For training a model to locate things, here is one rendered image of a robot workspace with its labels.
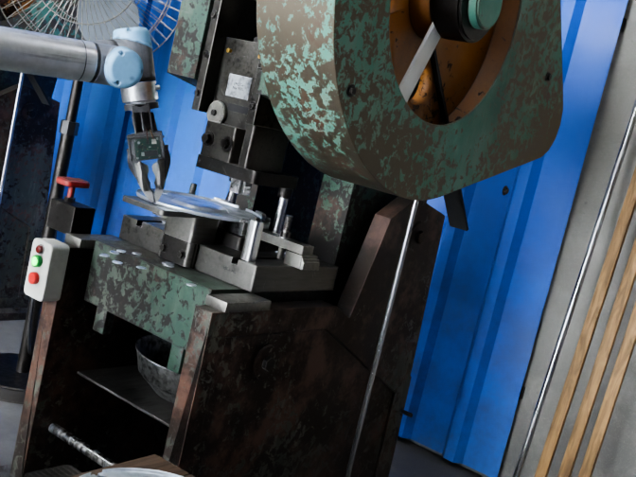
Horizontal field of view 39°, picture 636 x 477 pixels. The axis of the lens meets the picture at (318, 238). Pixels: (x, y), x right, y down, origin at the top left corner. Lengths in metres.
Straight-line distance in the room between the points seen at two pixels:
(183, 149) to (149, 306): 1.97
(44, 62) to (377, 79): 0.59
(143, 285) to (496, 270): 1.35
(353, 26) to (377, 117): 0.20
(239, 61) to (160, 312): 0.60
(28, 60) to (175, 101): 2.31
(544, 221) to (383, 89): 1.35
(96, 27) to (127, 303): 1.02
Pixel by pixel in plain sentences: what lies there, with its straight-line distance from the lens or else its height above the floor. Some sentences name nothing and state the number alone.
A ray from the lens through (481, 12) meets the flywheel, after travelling 1.81.
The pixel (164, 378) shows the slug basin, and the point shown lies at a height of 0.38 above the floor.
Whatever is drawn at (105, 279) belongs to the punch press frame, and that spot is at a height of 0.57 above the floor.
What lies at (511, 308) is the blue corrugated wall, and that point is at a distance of 2.98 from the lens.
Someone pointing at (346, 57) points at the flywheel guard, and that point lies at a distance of 1.57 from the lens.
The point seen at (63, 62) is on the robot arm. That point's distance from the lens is 1.68.
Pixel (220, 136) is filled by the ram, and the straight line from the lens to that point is 2.04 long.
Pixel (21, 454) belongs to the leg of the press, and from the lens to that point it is 2.30.
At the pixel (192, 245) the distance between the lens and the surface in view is 1.99.
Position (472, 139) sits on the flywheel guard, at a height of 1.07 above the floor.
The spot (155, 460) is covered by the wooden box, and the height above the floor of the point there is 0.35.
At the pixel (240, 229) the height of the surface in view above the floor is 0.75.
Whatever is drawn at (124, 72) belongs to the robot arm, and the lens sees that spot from 1.71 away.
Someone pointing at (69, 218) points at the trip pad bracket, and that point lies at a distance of 2.18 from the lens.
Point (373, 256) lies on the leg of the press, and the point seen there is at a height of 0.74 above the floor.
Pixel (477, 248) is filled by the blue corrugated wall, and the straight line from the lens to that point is 3.03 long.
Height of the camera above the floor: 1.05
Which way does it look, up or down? 8 degrees down
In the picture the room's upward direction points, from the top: 13 degrees clockwise
